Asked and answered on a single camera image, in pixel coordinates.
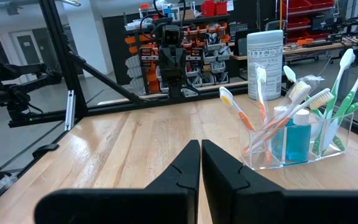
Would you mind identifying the silver aluminium bracket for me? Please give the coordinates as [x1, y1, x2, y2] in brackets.
[64, 90, 76, 132]

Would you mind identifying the white wipes canister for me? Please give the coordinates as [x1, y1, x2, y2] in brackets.
[246, 29, 284, 101]

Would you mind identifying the clear acrylic organizer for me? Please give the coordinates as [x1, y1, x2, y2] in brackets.
[237, 112, 354, 171]

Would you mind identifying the black frame clip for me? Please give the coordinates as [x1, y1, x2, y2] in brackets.
[32, 143, 60, 159]

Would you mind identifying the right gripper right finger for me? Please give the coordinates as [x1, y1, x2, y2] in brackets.
[201, 139, 358, 224]

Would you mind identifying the wooden workbench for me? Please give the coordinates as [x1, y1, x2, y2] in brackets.
[228, 37, 358, 63]

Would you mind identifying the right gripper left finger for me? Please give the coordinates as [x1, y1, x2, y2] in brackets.
[34, 139, 201, 224]

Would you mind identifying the small teal toothpaste tube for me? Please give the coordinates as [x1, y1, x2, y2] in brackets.
[285, 108, 312, 162]

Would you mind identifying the shelf with red bins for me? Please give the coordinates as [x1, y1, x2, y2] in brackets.
[280, 0, 337, 44]

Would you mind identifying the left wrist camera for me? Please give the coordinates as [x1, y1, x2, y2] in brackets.
[162, 25, 180, 47]

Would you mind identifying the black aluminium table frame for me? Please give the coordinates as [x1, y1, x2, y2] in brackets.
[0, 0, 358, 215]

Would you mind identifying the red storage box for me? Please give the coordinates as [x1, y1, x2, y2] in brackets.
[214, 1, 229, 16]
[201, 0, 216, 17]

